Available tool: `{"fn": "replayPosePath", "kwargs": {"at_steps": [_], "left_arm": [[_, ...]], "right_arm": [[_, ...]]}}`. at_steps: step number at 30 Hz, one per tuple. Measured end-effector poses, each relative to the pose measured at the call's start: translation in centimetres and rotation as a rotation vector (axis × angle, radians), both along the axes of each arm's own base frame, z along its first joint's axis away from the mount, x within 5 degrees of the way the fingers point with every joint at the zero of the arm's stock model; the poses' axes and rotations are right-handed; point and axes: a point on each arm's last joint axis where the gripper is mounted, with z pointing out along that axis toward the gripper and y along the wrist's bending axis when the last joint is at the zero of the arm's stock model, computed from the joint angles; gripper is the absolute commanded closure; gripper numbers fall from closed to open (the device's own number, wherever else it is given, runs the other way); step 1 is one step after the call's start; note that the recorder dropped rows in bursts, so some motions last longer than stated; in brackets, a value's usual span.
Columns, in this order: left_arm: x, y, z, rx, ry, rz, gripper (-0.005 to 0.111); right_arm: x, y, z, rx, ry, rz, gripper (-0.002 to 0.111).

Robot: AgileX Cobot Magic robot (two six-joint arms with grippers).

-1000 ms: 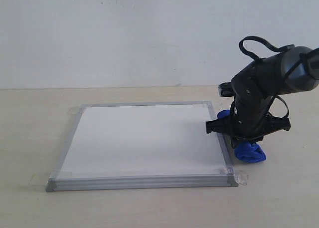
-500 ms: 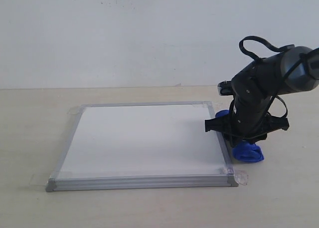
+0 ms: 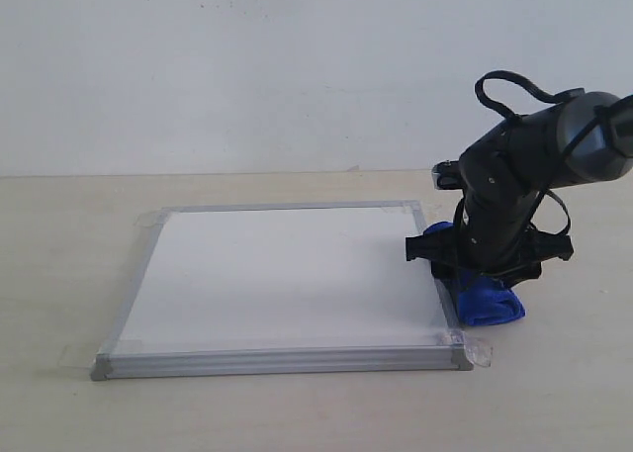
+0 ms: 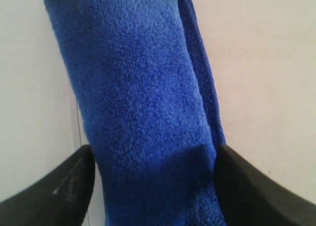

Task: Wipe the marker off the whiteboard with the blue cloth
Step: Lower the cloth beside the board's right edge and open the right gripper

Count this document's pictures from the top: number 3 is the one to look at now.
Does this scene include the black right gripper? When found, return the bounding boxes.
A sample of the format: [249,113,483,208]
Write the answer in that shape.
[405,108,574,286]

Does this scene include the blue microfibre cloth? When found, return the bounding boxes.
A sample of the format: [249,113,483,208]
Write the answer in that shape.
[424,220,526,327]

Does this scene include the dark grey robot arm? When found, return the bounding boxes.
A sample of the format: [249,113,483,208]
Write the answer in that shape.
[405,92,632,287]

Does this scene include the clear tape back right corner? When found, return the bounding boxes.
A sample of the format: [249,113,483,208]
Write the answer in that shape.
[381,200,446,220]

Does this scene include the clear tape corner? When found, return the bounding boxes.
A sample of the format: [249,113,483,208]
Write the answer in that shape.
[135,210,171,227]
[381,200,446,220]
[438,329,494,371]
[54,340,144,374]

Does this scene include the clear tape front right corner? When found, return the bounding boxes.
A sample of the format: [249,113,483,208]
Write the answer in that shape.
[438,329,494,371]

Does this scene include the clear tape back left corner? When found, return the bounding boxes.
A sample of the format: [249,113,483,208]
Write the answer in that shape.
[135,210,171,227]

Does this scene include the clear tape front left corner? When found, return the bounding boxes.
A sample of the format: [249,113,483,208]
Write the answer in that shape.
[54,340,144,374]

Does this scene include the black braided cable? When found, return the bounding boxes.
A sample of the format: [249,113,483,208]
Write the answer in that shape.
[444,70,633,280]

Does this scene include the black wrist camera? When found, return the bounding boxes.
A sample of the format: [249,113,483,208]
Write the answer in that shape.
[431,160,465,191]

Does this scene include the white board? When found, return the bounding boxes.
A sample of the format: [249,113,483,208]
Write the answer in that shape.
[90,201,462,381]

